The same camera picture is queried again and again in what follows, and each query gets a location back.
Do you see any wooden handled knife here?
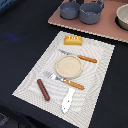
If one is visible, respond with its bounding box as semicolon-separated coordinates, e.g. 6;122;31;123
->
59;49;97;63

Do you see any wooden handled fork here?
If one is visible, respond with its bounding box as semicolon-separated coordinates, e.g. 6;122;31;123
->
43;71;84;90

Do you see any orange toy bread loaf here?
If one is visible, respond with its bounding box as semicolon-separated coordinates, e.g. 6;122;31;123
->
64;36;82;45

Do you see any brown toy sausage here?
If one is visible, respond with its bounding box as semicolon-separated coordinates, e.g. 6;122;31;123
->
37;79;50;101

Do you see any white woven placemat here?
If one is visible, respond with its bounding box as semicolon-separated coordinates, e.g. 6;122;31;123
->
13;31;114;128

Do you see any pink tray mat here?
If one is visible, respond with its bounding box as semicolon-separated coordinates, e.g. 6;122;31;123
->
48;0;128;43

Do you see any grey pot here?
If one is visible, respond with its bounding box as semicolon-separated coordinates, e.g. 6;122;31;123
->
79;0;104;24

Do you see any cream bowl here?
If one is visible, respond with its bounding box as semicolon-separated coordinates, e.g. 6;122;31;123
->
116;4;128;30

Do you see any grey bowl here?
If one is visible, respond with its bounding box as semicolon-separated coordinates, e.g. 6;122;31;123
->
60;2;80;20

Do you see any round wooden plate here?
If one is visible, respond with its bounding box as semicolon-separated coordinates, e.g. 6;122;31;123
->
55;55;83;79

